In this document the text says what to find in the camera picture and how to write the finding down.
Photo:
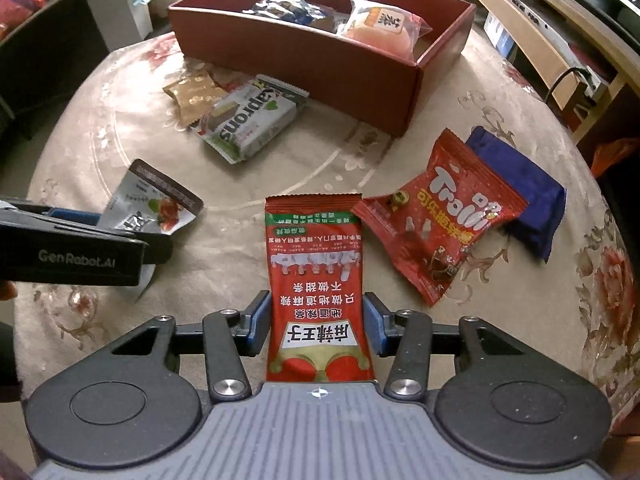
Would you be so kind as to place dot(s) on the red gummy candy packet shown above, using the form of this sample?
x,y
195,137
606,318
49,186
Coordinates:
x,y
450,220

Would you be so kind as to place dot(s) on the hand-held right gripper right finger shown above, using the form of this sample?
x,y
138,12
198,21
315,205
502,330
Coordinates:
x,y
375,330

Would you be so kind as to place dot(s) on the red spicy strip packet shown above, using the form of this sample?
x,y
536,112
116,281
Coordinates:
x,y
315,270

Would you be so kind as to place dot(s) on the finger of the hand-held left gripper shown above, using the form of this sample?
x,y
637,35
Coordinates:
x,y
70,216
160,250

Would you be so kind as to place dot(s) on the wooden television cabinet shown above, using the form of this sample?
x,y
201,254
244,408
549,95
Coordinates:
x,y
550,45

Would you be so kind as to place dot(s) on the clear packet with round cake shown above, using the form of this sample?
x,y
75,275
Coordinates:
x,y
385,30

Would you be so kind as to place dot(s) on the dark low table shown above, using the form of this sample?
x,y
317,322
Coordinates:
x,y
50,60

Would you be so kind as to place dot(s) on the green and white wafer packet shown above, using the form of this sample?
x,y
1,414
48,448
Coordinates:
x,y
250,120

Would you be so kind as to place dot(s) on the white packet with red label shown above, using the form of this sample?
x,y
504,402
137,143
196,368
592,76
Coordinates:
x,y
150,200

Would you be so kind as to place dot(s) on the navy blue snack packet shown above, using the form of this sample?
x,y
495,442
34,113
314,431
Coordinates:
x,y
530,185

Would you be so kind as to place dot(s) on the blue and white packet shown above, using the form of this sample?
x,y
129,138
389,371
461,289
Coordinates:
x,y
285,10

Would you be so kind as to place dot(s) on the orange plastic bag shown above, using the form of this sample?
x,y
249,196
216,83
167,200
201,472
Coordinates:
x,y
615,155

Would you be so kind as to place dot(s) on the gold snack packet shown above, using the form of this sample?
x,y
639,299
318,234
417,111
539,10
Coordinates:
x,y
195,95

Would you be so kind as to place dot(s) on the white storage box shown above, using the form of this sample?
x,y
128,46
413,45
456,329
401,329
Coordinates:
x,y
145,15

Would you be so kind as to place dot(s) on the red cardboard box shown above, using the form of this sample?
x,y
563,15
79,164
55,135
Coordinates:
x,y
300,60

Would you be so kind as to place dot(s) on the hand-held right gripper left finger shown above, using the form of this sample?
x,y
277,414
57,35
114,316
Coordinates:
x,y
257,325

